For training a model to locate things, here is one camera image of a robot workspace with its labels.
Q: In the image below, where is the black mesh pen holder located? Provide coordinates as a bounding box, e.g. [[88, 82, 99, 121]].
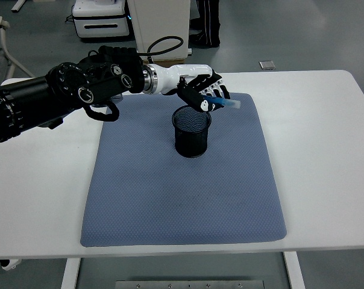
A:
[[172, 105, 213, 158]]

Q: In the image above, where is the white table foot bar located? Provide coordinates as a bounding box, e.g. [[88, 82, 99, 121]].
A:
[[10, 0, 27, 13]]

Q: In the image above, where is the white chair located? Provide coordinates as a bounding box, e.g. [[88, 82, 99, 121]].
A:
[[0, 14, 35, 79]]

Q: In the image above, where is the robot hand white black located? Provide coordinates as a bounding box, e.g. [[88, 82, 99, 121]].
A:
[[154, 63, 233, 113]]

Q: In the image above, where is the blue-grey textured mat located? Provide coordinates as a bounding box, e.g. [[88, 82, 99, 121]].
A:
[[80, 92, 288, 247]]

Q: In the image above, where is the white table leg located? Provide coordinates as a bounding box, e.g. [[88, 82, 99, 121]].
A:
[[60, 258, 81, 289], [283, 251, 306, 289]]

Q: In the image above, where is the white pedestal column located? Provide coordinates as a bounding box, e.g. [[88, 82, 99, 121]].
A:
[[127, 0, 191, 60]]

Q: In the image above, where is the person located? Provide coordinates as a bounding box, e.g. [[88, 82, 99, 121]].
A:
[[189, 0, 221, 48]]

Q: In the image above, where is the white black caster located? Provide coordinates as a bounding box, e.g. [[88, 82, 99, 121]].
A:
[[0, 258, 21, 271]]

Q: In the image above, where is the brown cardboard box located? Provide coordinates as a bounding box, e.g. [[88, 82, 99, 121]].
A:
[[145, 58, 186, 69]]

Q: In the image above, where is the white mobile machine base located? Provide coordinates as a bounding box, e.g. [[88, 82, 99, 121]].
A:
[[71, 0, 131, 39]]

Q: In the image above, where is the blue marker pen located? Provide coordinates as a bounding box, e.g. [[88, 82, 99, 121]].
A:
[[204, 96, 242, 110]]

